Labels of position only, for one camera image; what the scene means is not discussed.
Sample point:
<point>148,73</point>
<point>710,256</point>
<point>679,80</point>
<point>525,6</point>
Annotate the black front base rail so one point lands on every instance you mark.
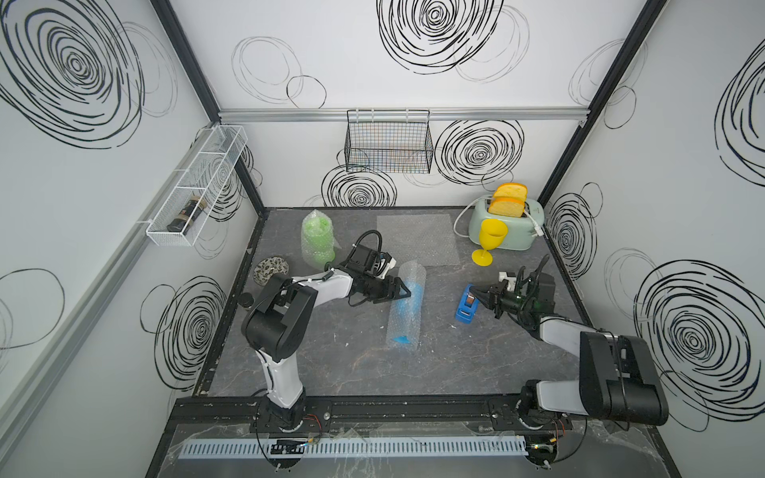
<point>329,414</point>

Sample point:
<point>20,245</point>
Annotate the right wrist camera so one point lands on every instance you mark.
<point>509,279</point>

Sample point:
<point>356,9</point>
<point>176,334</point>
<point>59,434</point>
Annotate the patterned small bowl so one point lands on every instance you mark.
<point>264,270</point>

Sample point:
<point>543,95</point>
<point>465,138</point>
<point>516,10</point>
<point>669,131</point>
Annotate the aluminium wall rail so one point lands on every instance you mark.
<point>577,114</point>

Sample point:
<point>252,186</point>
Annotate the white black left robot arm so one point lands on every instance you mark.
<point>276,325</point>

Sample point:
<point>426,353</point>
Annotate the dark item in shelf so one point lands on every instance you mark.
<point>187,215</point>

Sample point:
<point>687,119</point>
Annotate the front yellow toast slice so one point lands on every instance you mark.
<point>507,207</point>

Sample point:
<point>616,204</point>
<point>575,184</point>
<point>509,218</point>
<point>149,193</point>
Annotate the white wire wall shelf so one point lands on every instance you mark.
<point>213,158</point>

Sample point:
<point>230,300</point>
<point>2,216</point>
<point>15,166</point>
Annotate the green plastic wine glass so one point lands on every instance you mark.
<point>318,238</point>

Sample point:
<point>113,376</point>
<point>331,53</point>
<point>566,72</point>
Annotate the mint green toaster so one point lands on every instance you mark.
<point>522,231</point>

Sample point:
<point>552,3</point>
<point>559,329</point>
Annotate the small dark cylinder jar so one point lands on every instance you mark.
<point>245,300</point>

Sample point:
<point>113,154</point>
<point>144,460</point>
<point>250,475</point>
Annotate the rear yellow toast slice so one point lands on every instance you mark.
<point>512,190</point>

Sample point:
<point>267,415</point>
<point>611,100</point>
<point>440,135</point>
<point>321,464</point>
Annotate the black wire wall basket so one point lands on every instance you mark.
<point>404,147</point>

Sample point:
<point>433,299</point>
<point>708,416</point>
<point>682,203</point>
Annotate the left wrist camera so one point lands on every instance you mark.
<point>383,263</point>

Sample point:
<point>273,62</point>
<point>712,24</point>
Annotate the blue plastic wine glass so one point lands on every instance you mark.
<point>405,319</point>

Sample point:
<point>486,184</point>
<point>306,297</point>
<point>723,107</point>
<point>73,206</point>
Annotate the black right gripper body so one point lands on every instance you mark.
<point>510,303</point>

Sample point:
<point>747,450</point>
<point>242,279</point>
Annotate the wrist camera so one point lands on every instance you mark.
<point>383,263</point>
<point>509,279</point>

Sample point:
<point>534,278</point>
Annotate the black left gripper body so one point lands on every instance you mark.
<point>378,290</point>

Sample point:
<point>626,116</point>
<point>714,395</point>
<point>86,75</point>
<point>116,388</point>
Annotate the yellow plastic wine glass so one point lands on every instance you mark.
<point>491,235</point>

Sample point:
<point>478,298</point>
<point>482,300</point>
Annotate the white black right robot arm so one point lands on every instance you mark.
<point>617,378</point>

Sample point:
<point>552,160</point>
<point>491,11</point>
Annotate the white slotted cable duct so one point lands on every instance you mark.
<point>355,447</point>

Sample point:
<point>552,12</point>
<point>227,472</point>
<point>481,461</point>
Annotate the yellow toast slice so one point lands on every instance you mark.
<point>507,207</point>
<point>512,190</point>

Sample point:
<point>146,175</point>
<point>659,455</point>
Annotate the blue tape dispenser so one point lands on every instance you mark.
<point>464,313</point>

